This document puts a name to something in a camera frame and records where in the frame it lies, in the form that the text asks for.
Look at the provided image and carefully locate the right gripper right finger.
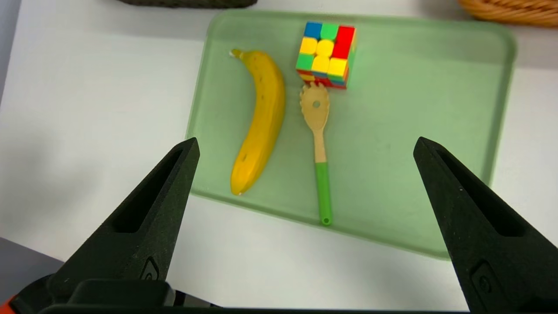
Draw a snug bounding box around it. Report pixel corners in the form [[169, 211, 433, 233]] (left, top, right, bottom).
[[413, 137, 558, 314]]

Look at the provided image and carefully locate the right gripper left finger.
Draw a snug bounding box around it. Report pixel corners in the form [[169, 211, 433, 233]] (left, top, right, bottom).
[[47, 137, 201, 306]]

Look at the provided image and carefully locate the yellow banana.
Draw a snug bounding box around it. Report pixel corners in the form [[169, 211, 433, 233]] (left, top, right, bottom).
[[229, 48, 287, 196]]

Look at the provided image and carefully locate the wooden pasta fork green handle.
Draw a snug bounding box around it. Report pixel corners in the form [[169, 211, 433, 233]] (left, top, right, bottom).
[[299, 83, 333, 226]]

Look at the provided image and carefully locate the multicoloured puzzle cube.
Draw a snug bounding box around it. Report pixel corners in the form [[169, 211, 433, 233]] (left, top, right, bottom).
[[296, 21, 358, 90]]

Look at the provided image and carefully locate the orange wicker basket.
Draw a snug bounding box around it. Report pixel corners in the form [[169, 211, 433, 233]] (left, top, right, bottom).
[[457, 0, 558, 28]]

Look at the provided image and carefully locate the dark brown wicker basket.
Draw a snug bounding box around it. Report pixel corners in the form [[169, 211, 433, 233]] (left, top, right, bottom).
[[117, 0, 259, 9]]

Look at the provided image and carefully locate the light green plastic tray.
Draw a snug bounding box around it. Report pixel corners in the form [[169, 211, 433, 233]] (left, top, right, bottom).
[[185, 10, 518, 261]]

